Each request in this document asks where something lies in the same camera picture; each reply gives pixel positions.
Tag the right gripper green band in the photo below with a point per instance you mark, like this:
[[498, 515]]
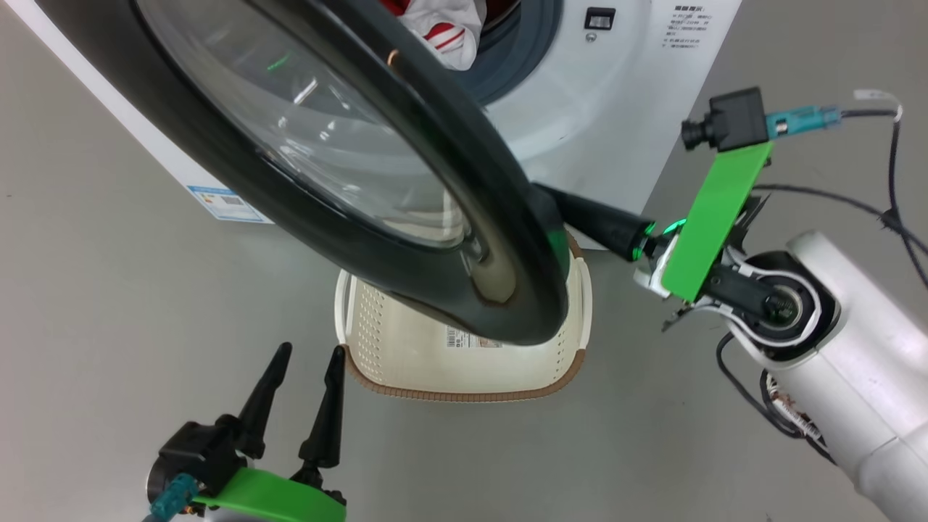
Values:
[[714, 217]]

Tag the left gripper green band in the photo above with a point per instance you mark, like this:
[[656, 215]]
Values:
[[275, 500]]

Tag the black round glass washer door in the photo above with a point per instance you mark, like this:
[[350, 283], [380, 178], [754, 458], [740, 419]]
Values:
[[507, 217]]

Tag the red and white jersey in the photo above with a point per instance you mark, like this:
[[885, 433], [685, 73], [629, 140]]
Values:
[[428, 18]]

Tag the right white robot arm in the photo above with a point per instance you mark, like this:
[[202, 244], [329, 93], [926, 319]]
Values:
[[870, 362]]

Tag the white front-load washing machine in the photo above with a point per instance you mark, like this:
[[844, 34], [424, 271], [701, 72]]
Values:
[[580, 109]]

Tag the cream perforated laundry basket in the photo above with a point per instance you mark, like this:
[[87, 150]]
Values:
[[406, 362]]

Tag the barcode sticker in basket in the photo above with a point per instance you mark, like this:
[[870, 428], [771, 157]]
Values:
[[464, 338]]

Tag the grey rubber door gasket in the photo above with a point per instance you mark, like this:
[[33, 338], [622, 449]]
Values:
[[522, 51]]

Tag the black door lock slot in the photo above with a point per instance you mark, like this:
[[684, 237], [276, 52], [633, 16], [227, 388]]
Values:
[[599, 18]]

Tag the printed text label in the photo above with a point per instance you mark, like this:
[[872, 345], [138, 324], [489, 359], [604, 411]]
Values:
[[689, 25]]

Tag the blue energy label sticker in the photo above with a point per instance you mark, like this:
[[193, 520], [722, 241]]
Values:
[[228, 204]]

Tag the left teal camera connector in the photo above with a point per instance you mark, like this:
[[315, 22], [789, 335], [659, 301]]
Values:
[[174, 500]]

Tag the teal camera connector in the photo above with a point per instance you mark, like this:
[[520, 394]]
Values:
[[174, 500], [801, 119]]

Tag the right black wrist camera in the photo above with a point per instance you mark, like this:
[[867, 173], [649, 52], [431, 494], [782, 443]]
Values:
[[732, 119]]

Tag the right teal camera connector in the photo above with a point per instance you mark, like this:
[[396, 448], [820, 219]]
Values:
[[801, 119]]

